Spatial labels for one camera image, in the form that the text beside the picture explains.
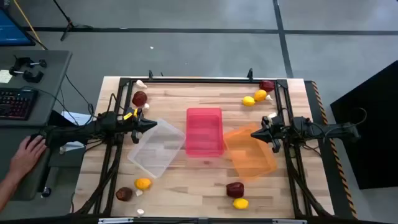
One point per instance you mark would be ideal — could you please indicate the long white toy garlic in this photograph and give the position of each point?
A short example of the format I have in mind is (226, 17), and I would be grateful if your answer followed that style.
(272, 115)
(140, 83)

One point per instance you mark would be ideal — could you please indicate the person's forearm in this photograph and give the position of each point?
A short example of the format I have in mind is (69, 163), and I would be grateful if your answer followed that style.
(7, 193)

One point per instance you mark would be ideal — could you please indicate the small black knob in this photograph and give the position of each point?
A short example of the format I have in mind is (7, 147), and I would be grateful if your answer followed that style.
(46, 192)

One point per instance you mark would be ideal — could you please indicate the brownish red toy pepper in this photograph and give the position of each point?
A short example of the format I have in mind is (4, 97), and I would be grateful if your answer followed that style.
(124, 193)

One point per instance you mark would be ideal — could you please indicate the person's hand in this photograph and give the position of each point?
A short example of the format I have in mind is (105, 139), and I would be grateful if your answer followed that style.
(26, 158)

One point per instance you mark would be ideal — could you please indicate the clear plastic bin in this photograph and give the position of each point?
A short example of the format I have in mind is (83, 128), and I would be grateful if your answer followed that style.
(155, 149)

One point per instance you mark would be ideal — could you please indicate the black C-clamp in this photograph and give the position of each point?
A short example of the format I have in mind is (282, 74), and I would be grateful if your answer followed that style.
(32, 77)
(21, 61)

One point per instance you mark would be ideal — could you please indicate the black cabinet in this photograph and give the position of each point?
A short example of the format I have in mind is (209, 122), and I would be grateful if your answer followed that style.
(373, 130)

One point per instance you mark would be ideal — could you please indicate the grey desk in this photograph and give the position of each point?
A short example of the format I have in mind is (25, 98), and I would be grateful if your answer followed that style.
(49, 93)

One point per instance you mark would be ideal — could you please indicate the black tripod stand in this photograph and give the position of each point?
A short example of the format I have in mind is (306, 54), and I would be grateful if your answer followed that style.
(68, 25)

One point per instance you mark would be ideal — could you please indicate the black frame clamp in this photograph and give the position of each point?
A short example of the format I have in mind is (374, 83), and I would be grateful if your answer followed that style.
(250, 73)
(150, 75)

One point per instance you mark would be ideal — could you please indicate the pale sticky note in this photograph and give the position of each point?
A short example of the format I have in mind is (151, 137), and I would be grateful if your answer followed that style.
(4, 76)

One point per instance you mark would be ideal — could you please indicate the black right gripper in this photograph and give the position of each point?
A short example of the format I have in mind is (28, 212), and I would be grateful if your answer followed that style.
(276, 130)

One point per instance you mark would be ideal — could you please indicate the black metal table frame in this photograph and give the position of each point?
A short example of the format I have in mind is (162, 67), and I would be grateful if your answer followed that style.
(202, 80)

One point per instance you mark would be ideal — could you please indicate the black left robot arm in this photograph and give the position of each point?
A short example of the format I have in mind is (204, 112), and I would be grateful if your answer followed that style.
(77, 133)

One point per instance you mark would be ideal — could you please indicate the computer monitor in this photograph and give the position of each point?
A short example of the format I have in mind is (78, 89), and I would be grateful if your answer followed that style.
(11, 31)

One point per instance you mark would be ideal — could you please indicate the pink plastic bin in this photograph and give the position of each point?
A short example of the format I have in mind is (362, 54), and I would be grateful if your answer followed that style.
(205, 133)

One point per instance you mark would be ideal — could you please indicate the black strip with hazard stripes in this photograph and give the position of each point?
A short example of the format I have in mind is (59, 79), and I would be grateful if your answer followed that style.
(311, 93)

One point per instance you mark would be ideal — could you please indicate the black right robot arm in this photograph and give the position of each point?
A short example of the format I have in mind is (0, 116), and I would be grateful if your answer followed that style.
(326, 130)

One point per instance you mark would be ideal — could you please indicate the silver metal bracket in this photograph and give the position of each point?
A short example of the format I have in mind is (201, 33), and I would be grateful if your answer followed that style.
(115, 220)
(289, 221)

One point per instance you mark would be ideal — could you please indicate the black backlit keyboard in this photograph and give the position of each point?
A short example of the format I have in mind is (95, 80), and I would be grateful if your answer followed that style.
(15, 104)

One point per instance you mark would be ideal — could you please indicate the white paper sheet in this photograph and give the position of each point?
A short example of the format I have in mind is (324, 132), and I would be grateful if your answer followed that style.
(77, 117)

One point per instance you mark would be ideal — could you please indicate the dark red toy pepper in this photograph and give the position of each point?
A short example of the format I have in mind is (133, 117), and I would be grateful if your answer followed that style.
(267, 86)
(139, 98)
(235, 189)

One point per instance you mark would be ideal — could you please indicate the orange toy lemon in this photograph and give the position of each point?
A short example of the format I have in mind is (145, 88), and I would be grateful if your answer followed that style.
(142, 183)
(260, 95)

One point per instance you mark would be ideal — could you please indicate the orange plastic bin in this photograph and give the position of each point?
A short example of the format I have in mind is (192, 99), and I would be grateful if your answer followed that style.
(248, 155)

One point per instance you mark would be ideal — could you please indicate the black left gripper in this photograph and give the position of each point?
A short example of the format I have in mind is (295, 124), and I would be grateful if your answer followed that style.
(133, 126)

